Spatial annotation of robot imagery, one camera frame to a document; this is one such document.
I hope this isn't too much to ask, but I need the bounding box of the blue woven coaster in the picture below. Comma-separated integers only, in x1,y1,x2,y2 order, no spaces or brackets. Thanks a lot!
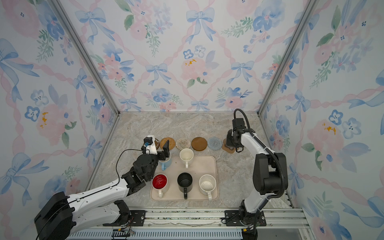
207,137,223,151

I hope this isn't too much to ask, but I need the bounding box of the aluminium rail frame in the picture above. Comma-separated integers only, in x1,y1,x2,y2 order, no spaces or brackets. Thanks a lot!
67,208,315,240

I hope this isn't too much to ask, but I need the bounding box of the brown wooden round coaster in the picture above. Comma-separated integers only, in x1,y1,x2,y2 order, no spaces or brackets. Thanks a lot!
191,137,208,152

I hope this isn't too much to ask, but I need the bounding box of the left corner aluminium post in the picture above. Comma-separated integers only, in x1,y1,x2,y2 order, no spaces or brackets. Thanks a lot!
47,0,121,116

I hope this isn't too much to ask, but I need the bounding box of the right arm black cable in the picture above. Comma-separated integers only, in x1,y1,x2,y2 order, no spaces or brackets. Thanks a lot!
233,108,286,211

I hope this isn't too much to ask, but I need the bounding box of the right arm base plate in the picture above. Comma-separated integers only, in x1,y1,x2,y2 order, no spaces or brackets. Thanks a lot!
222,210,267,228

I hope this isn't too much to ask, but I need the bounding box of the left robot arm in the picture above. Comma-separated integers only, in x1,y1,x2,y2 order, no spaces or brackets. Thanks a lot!
34,135,170,240

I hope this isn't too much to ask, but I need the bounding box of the red inside mug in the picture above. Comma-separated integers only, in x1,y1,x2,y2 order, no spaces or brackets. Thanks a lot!
152,174,170,199

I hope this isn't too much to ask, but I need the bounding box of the cork paw coaster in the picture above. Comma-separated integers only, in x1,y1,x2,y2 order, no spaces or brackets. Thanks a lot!
222,139,236,154

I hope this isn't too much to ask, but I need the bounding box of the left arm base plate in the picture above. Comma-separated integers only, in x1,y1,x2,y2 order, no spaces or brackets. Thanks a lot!
103,210,146,227

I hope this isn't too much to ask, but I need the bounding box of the black mug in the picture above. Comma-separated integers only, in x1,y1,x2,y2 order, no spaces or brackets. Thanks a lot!
177,173,193,200

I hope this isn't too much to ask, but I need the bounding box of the corner aluminium post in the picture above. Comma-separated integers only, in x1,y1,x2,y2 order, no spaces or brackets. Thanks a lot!
257,0,319,116
47,0,121,116

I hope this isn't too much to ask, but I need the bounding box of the cream white mug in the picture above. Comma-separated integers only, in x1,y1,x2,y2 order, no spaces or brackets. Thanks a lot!
180,149,194,169

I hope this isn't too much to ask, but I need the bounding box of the white speckled mug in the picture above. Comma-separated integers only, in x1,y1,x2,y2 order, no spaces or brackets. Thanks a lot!
199,175,217,201

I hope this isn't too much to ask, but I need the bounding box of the right corner aluminium post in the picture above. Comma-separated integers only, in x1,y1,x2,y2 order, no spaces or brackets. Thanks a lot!
257,0,319,116

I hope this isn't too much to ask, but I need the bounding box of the woven rattan coaster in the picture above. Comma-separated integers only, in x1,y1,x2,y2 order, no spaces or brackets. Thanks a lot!
160,138,176,150

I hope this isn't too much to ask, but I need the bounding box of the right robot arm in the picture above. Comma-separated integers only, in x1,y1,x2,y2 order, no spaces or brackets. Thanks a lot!
226,130,288,225

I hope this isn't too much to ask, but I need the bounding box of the blue mug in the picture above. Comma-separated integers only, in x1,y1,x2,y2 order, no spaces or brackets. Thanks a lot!
159,154,172,171

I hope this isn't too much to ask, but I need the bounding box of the dark brown round coaster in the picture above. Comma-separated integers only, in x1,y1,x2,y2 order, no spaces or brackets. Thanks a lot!
155,139,160,149

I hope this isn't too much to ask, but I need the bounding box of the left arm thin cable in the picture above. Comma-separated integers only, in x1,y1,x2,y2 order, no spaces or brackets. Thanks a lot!
35,148,143,240

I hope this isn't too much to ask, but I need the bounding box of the multicolour woven coaster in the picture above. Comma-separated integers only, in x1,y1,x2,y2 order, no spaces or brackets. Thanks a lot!
176,138,191,151

